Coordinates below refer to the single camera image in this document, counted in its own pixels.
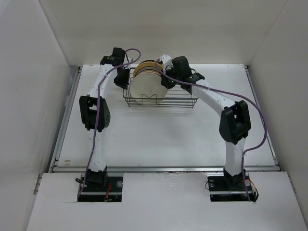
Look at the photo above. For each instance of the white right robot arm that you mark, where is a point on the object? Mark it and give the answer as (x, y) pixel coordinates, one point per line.
(234, 116)

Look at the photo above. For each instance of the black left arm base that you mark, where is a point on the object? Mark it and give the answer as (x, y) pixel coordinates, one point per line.
(100, 187)

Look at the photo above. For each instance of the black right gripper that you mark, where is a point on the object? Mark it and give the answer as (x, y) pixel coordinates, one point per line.
(164, 82)

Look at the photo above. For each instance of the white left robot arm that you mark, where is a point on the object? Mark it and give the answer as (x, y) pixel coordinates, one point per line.
(95, 114)

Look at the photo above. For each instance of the yellow plate with drawing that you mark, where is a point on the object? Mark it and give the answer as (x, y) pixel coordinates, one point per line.
(147, 89)

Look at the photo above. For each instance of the metal wire dish rack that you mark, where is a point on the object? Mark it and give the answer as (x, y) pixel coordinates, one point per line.
(175, 97)

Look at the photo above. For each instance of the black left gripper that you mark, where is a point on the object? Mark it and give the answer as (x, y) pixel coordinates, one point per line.
(123, 83)

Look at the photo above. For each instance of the aluminium frame rail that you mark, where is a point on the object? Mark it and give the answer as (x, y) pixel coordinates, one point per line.
(179, 136)

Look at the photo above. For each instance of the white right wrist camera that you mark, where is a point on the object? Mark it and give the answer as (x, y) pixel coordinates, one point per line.
(165, 61)

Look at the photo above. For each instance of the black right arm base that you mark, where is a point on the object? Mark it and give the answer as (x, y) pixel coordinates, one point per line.
(225, 188)

